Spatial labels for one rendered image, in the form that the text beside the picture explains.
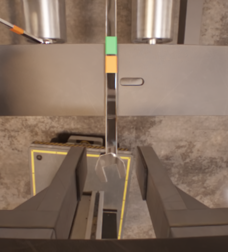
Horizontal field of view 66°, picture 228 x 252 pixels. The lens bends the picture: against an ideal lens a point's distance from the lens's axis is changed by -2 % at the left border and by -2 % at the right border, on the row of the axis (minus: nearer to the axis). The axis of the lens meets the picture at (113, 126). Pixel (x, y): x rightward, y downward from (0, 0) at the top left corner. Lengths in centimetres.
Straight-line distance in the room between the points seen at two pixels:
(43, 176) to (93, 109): 114
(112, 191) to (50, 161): 48
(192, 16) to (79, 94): 53
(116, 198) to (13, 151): 96
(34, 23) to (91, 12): 96
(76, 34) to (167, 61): 124
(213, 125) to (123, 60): 149
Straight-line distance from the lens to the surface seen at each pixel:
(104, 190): 133
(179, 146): 162
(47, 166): 130
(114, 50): 22
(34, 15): 54
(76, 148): 16
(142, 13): 52
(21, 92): 26
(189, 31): 68
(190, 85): 25
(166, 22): 52
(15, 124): 165
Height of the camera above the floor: 140
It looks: 74 degrees down
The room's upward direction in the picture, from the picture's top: 177 degrees clockwise
